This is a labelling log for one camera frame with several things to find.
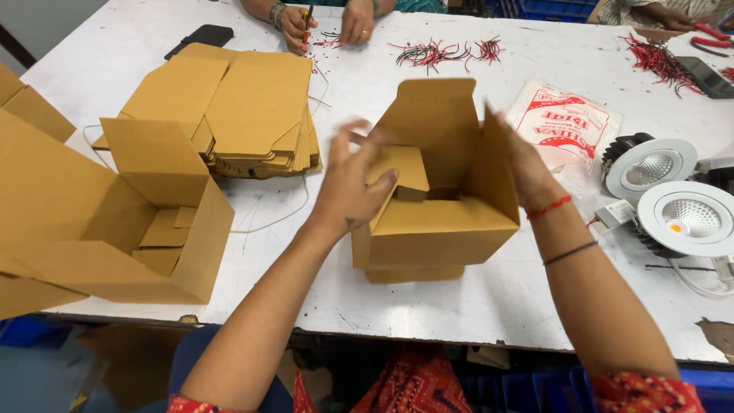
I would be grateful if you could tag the person's left hand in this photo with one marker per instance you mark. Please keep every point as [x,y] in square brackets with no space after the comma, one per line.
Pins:
[344,189]

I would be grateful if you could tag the person's right hand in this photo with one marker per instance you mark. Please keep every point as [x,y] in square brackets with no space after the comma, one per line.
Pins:
[530,172]

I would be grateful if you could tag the person's right fingers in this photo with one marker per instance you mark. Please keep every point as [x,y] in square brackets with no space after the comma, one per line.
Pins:
[500,131]

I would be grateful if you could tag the small cardboard box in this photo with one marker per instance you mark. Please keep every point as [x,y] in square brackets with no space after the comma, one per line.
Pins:
[441,229]

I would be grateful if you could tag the white plastic bag red print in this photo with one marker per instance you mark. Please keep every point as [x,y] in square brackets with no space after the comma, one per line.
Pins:
[565,123]

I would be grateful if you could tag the blue plastic crates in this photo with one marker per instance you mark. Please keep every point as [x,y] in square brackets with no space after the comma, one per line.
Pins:
[550,8]

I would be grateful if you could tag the small white driver box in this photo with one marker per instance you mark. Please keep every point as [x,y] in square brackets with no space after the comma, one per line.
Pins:
[614,214]

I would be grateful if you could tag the white round downlight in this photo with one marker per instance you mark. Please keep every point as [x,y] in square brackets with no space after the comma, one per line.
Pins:
[688,221]
[651,169]

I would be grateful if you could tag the black phone with glossy screen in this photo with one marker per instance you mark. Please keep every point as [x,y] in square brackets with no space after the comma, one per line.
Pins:
[706,77]

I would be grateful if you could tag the stack of flat cardboard boxes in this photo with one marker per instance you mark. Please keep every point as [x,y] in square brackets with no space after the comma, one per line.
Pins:
[252,109]

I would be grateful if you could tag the green bangles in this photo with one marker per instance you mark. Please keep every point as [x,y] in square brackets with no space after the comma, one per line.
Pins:
[277,14]

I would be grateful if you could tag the red patterned garment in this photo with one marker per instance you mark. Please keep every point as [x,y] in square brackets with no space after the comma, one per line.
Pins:
[418,384]

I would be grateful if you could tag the large open cardboard box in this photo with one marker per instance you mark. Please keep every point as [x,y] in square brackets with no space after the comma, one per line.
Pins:
[86,229]

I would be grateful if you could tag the flat cardboard piece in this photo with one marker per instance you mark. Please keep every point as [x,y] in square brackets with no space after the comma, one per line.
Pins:
[34,106]

